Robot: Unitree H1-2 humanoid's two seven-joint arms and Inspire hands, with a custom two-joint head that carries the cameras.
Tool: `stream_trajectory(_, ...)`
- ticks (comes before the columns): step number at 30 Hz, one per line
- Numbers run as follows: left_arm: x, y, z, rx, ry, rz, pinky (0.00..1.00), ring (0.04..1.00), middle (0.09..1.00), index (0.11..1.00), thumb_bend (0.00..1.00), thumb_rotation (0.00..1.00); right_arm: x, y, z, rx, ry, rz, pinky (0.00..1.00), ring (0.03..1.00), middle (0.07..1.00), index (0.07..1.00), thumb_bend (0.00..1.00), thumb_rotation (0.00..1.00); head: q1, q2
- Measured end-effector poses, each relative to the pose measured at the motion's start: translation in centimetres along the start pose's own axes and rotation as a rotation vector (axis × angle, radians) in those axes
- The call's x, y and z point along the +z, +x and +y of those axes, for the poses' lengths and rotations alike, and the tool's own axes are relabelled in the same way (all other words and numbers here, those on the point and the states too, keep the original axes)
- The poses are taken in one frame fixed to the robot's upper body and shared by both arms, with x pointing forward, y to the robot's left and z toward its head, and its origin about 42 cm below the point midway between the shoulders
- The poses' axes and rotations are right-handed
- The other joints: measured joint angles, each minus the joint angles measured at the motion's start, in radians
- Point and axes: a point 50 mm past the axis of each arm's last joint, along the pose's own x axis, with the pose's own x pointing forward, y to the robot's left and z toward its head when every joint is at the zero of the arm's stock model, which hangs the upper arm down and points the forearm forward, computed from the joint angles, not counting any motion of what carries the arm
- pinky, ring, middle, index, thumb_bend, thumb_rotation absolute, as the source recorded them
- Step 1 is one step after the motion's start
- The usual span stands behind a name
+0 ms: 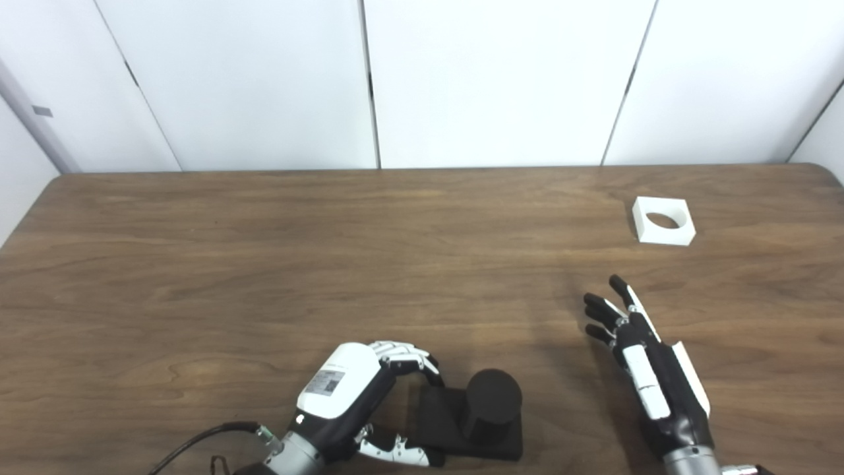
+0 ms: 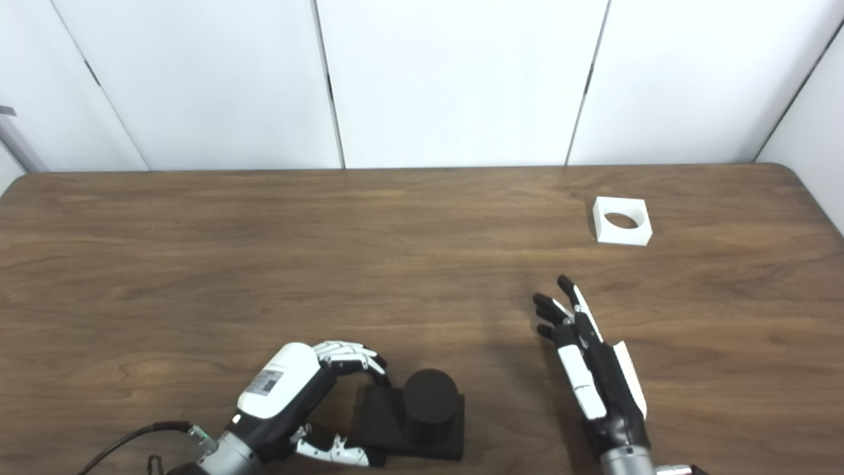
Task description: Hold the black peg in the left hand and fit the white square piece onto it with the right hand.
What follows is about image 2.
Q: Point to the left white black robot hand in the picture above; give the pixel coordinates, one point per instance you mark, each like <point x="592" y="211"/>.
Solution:
<point x="277" y="382"/>

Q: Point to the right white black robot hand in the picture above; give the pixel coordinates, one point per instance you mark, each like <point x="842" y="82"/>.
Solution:
<point x="610" y="389"/>

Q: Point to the black cylinder peg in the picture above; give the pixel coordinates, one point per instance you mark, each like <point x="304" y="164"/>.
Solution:
<point x="428" y="402"/>

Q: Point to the white square piece with hole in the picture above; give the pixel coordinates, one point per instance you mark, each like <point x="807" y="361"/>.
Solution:
<point x="623" y="235"/>

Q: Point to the gray wall corner post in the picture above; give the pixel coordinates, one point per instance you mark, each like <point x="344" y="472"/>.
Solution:
<point x="18" y="142"/>

